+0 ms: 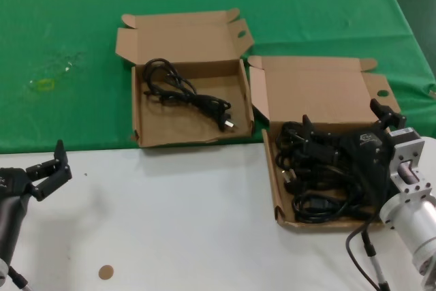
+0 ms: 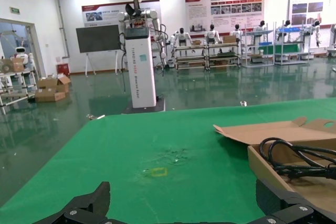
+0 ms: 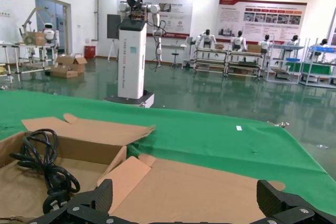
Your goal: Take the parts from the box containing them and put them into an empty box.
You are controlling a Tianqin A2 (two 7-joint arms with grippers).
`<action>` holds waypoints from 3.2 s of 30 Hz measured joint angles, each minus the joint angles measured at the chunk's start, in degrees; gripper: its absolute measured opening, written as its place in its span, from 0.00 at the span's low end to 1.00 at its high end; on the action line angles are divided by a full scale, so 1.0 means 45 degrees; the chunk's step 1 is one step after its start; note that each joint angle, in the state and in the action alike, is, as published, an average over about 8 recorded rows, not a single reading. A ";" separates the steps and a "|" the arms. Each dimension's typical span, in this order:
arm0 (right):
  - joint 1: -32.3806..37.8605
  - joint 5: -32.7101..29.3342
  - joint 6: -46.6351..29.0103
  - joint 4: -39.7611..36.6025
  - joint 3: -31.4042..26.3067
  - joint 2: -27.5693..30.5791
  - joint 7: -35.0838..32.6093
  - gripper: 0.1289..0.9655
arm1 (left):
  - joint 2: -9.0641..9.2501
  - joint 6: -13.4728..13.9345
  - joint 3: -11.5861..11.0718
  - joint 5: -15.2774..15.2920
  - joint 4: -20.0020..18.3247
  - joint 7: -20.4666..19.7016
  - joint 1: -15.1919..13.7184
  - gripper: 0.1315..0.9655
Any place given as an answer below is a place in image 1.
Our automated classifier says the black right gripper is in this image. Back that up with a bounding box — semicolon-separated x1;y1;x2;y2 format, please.
301;98;407;177

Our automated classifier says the open cardboard box, torn rim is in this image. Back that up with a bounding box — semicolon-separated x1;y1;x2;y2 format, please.
114;7;255;149

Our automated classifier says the silver-plug right arm cable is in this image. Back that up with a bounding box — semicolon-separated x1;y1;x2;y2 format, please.
362;232;391;291

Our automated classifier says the silver-plug arm cable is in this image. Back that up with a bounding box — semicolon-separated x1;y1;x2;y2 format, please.
362;232;391;291
6;265;33;291

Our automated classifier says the round brown cardboard disc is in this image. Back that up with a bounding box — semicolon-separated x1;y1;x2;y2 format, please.
97;264;114;281

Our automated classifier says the green tablecloth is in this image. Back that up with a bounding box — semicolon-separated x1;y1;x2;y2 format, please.
0;0;436;155

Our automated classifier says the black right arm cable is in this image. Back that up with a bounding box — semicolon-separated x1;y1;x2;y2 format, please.
345;219;382;291

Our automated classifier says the black power cable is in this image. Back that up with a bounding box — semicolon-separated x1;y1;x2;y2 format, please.
275;120;307;151
292;191;345;223
275;149;341;194
340;164;375;221
142;58;236;132

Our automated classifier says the silver-plug left arm cable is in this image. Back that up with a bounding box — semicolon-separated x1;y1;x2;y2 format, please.
6;265;33;291

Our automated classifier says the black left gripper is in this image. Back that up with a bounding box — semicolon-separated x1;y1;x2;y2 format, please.
0;139;73;202

